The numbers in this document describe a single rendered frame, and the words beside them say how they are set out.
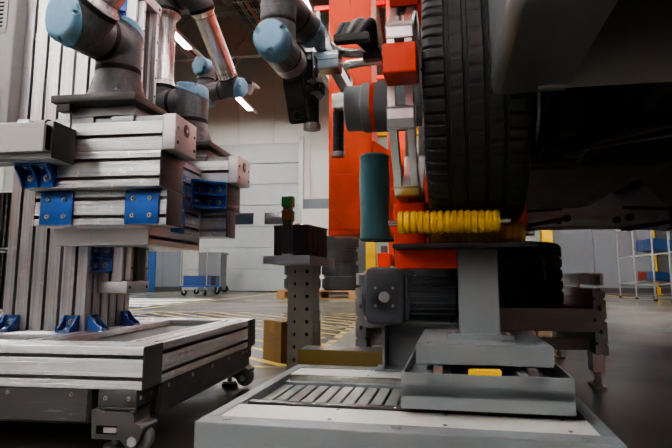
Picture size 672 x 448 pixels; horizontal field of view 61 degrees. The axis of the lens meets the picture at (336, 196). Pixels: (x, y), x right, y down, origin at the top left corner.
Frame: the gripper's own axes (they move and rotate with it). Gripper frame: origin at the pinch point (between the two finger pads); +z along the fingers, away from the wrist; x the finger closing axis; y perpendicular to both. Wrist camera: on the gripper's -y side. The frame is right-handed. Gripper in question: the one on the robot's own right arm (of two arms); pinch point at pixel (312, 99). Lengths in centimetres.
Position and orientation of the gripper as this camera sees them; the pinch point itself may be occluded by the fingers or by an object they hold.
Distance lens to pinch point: 149.2
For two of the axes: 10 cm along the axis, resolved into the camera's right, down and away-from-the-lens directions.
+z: 2.0, 1.4, 9.7
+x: -9.8, 0.3, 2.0
